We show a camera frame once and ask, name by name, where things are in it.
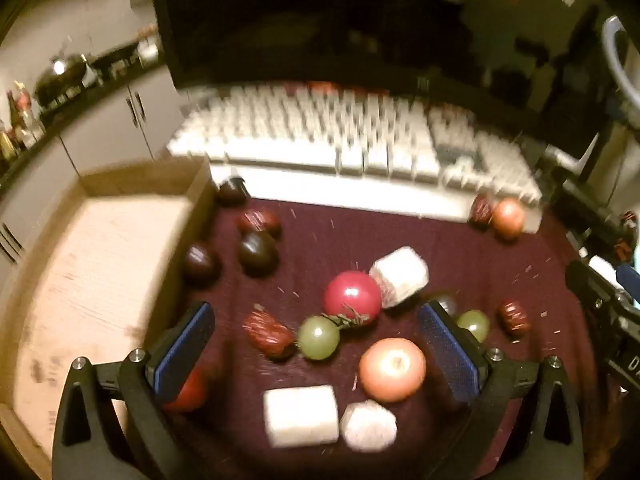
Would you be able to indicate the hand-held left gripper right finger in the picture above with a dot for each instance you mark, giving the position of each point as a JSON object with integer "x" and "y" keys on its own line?
{"x": 450, "y": 355}

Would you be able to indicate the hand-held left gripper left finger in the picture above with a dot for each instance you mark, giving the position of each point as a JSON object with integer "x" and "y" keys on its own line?
{"x": 185, "y": 350}

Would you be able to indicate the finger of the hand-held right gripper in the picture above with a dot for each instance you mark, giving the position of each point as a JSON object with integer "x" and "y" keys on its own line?
{"x": 630, "y": 282}
{"x": 595, "y": 287}

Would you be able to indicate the dark purple plum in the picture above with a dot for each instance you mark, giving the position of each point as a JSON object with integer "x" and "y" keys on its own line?
{"x": 200, "y": 262}
{"x": 448, "y": 304}
{"x": 231, "y": 192}
{"x": 257, "y": 255}

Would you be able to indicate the shallow cardboard box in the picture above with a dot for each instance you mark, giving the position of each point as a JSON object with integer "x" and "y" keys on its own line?
{"x": 100, "y": 260}

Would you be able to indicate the white cube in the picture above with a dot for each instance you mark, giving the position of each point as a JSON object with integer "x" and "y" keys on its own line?
{"x": 405, "y": 272}
{"x": 300, "y": 415}

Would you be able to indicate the wrinkled red date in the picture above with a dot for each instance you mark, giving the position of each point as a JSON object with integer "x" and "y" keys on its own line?
{"x": 481, "y": 210}
{"x": 267, "y": 332}
{"x": 259, "y": 221}
{"x": 514, "y": 317}

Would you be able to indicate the white cylinder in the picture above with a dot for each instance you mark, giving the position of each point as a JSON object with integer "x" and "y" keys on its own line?
{"x": 602, "y": 262}

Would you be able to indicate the green grape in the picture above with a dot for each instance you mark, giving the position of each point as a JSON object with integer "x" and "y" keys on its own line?
{"x": 474, "y": 326}
{"x": 318, "y": 338}

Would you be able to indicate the red tomato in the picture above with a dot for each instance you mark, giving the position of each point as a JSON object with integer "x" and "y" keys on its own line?
{"x": 352, "y": 296}
{"x": 192, "y": 391}

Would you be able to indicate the orange tomato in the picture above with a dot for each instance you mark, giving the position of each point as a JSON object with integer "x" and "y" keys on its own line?
{"x": 392, "y": 370}
{"x": 509, "y": 217}

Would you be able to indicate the white round chunk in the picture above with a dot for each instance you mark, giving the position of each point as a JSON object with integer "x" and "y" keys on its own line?
{"x": 367, "y": 426}

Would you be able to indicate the white tube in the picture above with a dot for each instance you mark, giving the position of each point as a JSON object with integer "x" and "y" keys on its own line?
{"x": 565, "y": 156}

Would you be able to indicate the dark red cloth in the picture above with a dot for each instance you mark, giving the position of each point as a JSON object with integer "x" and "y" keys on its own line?
{"x": 325, "y": 240}

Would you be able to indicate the white flat board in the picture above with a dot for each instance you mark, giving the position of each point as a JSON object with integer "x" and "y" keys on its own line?
{"x": 350, "y": 192}

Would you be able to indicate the white hoop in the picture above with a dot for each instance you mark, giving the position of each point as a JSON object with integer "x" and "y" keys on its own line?
{"x": 611, "y": 50}

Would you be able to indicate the grey lower cabinets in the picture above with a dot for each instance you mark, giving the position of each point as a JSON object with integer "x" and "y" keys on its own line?
{"x": 100, "y": 125}

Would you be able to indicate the white keyboard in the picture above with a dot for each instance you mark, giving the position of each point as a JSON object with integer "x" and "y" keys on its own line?
{"x": 300, "y": 130}

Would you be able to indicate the black kitchen counter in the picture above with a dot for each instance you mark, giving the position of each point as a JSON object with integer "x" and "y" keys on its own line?
{"x": 107, "y": 84}

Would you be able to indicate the row of condiment bottles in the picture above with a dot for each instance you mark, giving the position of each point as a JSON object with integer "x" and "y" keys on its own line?
{"x": 17, "y": 125}

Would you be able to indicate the metal wok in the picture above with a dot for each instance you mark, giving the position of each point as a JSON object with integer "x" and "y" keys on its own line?
{"x": 60, "y": 77}

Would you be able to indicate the black monitor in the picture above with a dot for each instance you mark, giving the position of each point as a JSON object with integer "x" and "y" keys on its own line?
{"x": 325, "y": 20}

